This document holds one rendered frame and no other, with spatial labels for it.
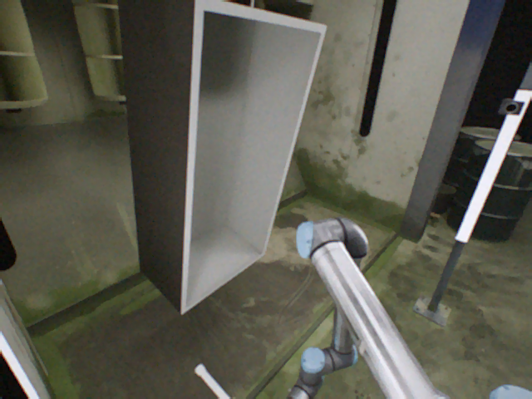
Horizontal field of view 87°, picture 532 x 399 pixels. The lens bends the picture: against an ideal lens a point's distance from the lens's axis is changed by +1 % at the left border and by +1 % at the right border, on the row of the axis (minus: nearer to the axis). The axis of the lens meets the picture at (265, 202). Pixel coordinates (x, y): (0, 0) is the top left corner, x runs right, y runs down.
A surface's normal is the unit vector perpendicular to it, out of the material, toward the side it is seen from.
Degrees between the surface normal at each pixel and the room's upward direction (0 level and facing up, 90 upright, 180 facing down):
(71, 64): 90
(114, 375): 0
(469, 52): 90
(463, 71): 90
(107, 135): 57
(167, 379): 0
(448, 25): 90
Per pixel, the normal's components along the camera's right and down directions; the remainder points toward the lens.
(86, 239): 0.65, -0.21
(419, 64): -0.67, 0.32
